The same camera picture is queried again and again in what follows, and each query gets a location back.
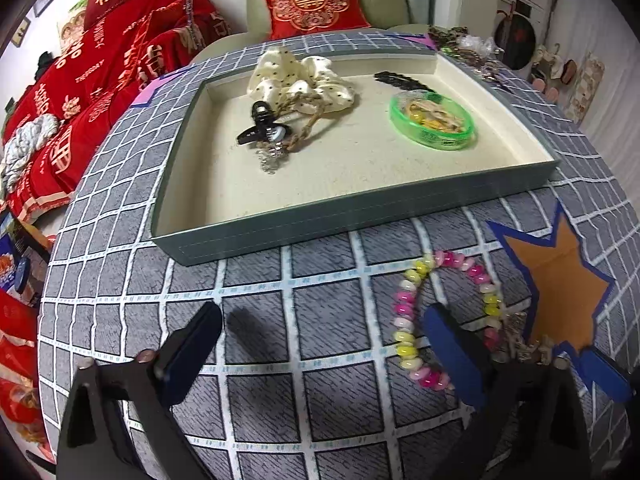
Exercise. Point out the black claw hair clip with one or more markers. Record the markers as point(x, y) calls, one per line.
point(260, 120)

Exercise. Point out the red embroidered cushion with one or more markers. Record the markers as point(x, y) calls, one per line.
point(310, 2)

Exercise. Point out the pile of assorted jewelry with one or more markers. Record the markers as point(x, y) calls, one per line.
point(465, 47)

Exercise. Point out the red gift bag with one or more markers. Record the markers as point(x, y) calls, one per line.
point(17, 360)

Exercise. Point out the green round plastic box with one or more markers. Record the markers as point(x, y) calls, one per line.
point(432, 120)

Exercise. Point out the grey checked tablecloth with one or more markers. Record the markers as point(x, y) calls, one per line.
point(340, 320)

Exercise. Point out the silver charm with white bead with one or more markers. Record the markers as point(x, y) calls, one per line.
point(270, 157)

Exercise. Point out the grey-green jewelry tray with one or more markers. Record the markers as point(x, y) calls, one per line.
point(350, 185)

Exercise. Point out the orange star with blue border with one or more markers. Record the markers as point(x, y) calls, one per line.
point(560, 280)

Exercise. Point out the purple tape star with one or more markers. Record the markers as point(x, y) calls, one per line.
point(160, 87)

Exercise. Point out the white washing machine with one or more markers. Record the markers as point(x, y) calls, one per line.
point(530, 5)

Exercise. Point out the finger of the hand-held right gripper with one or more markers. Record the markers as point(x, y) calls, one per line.
point(607, 375)

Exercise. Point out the grey white twisted cloth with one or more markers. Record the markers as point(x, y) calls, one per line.
point(27, 145)

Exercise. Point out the cream polka dot scrunchie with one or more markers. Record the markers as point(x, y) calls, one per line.
point(285, 75)

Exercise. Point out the pink tape star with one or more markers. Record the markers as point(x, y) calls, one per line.
point(422, 41)

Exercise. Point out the pale green armchair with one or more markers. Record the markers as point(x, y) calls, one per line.
point(385, 5)

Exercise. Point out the blue printed bag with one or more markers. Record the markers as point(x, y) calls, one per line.
point(15, 270)

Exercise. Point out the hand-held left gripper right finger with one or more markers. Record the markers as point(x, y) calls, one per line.
point(455, 355)

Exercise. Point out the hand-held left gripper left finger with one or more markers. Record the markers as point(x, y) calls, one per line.
point(200, 340)

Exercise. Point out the dark brown hair clip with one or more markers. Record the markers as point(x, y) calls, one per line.
point(400, 80)

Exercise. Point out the red printed blanket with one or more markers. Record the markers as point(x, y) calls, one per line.
point(100, 70)

